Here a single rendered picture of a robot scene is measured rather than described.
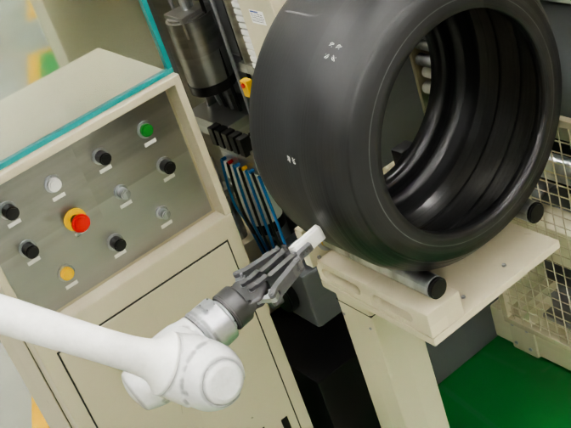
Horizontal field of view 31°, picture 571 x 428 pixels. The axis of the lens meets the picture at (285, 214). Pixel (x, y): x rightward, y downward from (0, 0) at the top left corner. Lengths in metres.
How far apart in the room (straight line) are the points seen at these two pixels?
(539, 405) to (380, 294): 1.03
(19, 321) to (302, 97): 0.59
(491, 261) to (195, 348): 0.81
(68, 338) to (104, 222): 0.74
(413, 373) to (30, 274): 0.96
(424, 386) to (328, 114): 1.10
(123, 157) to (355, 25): 0.76
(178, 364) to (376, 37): 0.62
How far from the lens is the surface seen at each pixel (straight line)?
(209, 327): 1.76
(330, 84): 1.71
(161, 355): 1.59
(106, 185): 2.29
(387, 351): 2.49
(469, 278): 2.14
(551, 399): 3.01
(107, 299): 2.33
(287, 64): 1.80
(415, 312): 2.00
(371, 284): 2.09
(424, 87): 2.48
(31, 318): 1.63
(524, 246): 2.20
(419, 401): 2.64
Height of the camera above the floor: 2.08
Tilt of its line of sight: 30 degrees down
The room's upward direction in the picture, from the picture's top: 19 degrees counter-clockwise
